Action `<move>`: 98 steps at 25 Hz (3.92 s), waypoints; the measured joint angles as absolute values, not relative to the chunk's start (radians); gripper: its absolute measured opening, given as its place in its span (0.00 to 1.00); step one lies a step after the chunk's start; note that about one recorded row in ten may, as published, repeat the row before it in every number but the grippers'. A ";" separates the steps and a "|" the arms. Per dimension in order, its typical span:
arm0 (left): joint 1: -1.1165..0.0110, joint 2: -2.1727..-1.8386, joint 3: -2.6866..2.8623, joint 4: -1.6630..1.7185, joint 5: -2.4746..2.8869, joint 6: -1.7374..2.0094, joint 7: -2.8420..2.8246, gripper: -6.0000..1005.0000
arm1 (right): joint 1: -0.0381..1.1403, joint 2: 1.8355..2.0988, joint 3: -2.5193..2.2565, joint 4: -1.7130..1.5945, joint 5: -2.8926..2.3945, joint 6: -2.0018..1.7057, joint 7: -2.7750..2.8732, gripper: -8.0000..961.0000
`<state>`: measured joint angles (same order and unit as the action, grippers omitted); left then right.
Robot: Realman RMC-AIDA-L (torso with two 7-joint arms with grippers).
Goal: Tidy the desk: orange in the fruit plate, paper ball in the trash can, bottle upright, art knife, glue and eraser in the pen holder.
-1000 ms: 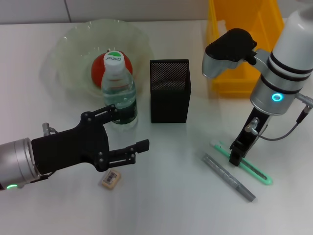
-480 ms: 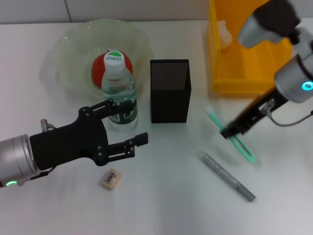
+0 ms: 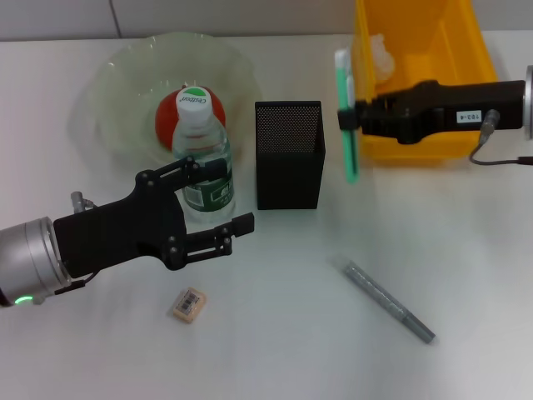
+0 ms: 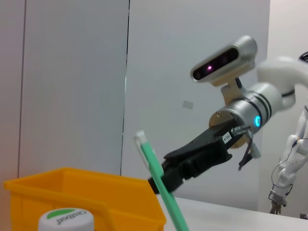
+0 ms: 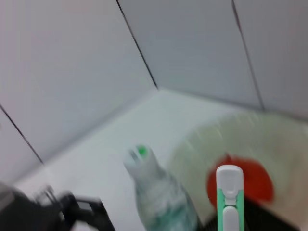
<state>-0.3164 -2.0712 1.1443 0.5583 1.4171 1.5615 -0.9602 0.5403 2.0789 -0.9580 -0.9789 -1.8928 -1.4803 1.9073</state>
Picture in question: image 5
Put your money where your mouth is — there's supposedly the pale green glass fruit plate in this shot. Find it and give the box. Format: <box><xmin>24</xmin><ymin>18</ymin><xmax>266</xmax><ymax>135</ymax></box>
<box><xmin>168</xmin><ymin>113</ymin><xmax>308</xmax><ymax>231</ymax></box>

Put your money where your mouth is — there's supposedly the mint green utility knife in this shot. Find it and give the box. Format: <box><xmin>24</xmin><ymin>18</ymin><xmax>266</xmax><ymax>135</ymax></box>
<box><xmin>216</xmin><ymin>165</ymin><xmax>245</xmax><ymax>231</ymax></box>

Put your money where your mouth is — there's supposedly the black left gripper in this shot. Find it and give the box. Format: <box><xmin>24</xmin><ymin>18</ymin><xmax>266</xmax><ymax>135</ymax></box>
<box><xmin>0</xmin><ymin>180</ymin><xmax>116</xmax><ymax>231</ymax></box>

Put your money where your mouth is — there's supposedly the clear green-label water bottle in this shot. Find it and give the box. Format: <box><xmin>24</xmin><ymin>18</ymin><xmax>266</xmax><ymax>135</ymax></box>
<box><xmin>123</xmin><ymin>143</ymin><xmax>204</xmax><ymax>231</ymax></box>

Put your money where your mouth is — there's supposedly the red-orange orange fruit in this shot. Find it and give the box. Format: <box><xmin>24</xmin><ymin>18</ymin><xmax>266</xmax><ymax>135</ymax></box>
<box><xmin>206</xmin><ymin>154</ymin><xmax>275</xmax><ymax>212</ymax></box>

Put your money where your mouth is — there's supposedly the black mesh pen holder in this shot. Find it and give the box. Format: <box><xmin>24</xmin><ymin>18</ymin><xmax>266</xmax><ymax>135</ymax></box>
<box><xmin>202</xmin><ymin>199</ymin><xmax>304</xmax><ymax>231</ymax></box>

